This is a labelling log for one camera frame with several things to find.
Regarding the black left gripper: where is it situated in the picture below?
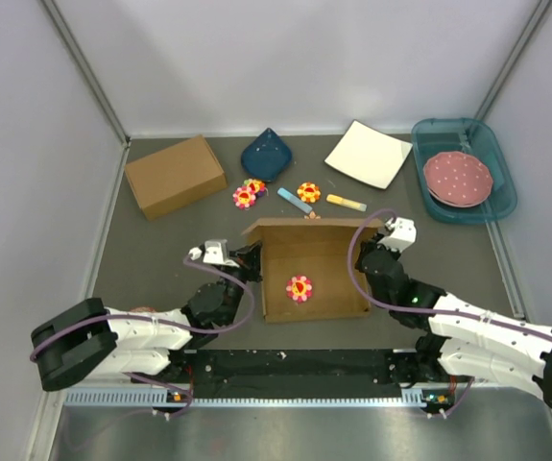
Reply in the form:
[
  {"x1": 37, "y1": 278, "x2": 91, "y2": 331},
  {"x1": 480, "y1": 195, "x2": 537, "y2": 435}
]
[{"x1": 219, "y1": 241, "x2": 263, "y2": 326}]

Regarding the brown cardboard box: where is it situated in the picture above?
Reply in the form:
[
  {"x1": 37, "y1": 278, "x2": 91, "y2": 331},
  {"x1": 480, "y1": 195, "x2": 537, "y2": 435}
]
[
  {"x1": 125, "y1": 135, "x2": 228, "y2": 221},
  {"x1": 244, "y1": 218, "x2": 371, "y2": 324}
]

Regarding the pink flower plush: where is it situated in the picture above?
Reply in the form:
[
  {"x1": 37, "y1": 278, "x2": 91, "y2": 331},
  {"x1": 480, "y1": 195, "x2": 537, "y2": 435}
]
[
  {"x1": 232, "y1": 186, "x2": 256, "y2": 210},
  {"x1": 285, "y1": 275, "x2": 313, "y2": 303}
]

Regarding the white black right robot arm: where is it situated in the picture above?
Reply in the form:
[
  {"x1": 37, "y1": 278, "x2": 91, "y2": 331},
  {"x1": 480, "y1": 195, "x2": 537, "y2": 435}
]
[{"x1": 347, "y1": 234, "x2": 552, "y2": 409}]

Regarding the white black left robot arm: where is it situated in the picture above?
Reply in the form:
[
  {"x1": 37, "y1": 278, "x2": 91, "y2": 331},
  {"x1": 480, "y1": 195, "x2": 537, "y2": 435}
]
[{"x1": 30, "y1": 240, "x2": 262, "y2": 392}]

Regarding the closed brown cardboard box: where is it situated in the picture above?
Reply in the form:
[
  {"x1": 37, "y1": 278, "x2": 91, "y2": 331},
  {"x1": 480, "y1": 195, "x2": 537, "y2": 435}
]
[{"x1": 125, "y1": 135, "x2": 228, "y2": 221}]

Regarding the yellow chalk stick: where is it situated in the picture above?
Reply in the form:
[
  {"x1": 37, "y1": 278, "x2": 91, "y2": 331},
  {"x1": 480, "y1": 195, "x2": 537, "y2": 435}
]
[{"x1": 326, "y1": 194, "x2": 367, "y2": 212}]

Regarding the rainbow flower plush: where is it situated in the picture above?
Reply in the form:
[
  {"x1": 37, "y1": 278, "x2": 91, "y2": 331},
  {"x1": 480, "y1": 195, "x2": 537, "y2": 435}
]
[{"x1": 243, "y1": 179, "x2": 267, "y2": 197}]

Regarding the blue chalk stick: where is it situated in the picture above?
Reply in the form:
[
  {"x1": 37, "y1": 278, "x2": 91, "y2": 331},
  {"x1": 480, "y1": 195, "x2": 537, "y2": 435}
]
[{"x1": 276, "y1": 187, "x2": 313, "y2": 215}]

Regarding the orange flower plush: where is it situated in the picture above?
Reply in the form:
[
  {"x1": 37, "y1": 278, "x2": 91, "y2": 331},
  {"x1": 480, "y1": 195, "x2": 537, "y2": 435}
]
[{"x1": 297, "y1": 182, "x2": 322, "y2": 204}]

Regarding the dark blue ceramic bowl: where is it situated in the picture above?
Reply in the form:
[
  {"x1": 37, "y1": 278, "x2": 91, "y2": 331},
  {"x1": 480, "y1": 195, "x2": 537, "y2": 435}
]
[{"x1": 240, "y1": 128, "x2": 293, "y2": 182}]

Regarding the white square plate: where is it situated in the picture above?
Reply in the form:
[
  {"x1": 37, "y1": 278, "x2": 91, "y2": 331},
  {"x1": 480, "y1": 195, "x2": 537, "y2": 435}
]
[{"x1": 324, "y1": 120, "x2": 412, "y2": 189}]

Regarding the pink dotted plate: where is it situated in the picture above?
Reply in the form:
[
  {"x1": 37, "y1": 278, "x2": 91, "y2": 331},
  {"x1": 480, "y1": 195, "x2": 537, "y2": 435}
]
[{"x1": 422, "y1": 151, "x2": 493, "y2": 208}]

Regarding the teal plastic bin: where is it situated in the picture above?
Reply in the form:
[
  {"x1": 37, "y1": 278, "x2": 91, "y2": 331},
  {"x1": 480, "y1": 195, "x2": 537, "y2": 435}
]
[{"x1": 411, "y1": 118, "x2": 517, "y2": 225}]

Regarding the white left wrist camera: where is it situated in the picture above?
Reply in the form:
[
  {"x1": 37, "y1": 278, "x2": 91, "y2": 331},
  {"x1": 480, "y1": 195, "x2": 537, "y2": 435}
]
[{"x1": 188, "y1": 239, "x2": 240, "y2": 268}]

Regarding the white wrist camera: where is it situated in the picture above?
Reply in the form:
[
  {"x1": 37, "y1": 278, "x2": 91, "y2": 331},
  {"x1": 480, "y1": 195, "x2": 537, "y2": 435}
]
[
  {"x1": 188, "y1": 239, "x2": 240, "y2": 268},
  {"x1": 380, "y1": 217, "x2": 417, "y2": 254}
]

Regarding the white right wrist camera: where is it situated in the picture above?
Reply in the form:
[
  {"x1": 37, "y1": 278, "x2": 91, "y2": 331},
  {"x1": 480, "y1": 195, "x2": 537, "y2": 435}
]
[{"x1": 380, "y1": 217, "x2": 417, "y2": 254}]

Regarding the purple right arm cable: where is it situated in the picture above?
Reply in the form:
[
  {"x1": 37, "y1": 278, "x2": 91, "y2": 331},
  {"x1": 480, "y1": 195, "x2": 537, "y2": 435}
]
[{"x1": 347, "y1": 207, "x2": 552, "y2": 359}]

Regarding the grey slotted cable duct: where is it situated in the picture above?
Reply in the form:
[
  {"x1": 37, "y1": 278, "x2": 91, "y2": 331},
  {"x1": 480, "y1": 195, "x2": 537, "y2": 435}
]
[{"x1": 63, "y1": 386, "x2": 454, "y2": 408}]

